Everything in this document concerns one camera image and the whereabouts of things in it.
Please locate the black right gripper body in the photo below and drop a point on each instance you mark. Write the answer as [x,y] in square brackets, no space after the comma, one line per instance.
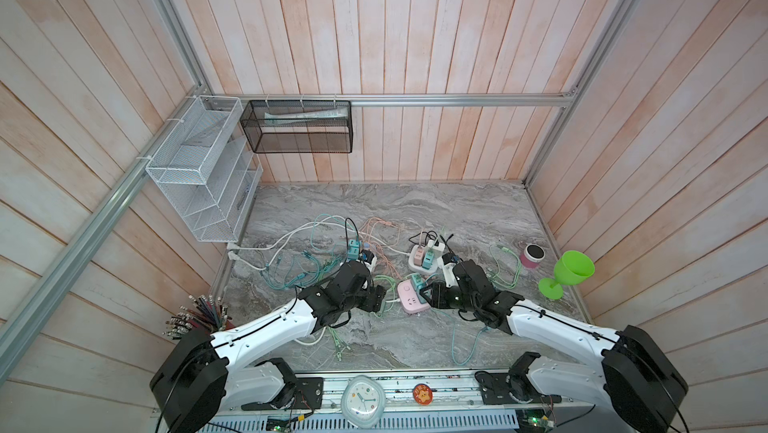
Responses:
[452,297]

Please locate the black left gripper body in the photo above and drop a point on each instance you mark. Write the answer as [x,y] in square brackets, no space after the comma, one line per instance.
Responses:
[367,298]

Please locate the pink power strip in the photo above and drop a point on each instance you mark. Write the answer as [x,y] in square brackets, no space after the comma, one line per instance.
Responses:
[411,302]

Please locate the teal USB charger plug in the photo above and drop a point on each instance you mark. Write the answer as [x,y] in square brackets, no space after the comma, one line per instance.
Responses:
[418,282]

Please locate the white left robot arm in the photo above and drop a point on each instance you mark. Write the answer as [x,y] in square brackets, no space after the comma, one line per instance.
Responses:
[207,372]

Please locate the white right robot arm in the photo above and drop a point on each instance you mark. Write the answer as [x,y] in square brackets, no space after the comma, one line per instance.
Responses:
[621,370]

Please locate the white power strip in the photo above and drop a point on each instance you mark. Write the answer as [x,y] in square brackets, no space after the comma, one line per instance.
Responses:
[439,250]

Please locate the pink USB charger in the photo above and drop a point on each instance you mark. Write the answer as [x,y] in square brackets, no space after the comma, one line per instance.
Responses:
[418,256]

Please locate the pink cylinder speaker black top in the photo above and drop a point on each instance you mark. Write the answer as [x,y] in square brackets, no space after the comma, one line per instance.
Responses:
[531,256]

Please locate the green plastic goblet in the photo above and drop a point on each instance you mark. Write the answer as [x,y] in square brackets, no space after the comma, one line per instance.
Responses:
[573,268]

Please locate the white alarm clock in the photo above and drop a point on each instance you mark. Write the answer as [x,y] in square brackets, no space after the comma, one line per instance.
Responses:
[363,402]

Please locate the red round sticker badge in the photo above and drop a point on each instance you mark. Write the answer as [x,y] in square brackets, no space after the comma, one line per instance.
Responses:
[423,394]

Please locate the red pen holder with pens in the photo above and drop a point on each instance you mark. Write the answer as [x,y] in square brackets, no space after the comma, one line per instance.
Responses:
[207,313]

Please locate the black mesh basket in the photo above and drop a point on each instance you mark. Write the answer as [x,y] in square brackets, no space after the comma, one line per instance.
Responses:
[298,126]

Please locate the white wire mesh shelf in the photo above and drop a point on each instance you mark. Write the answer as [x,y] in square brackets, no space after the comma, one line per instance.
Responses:
[205,172]

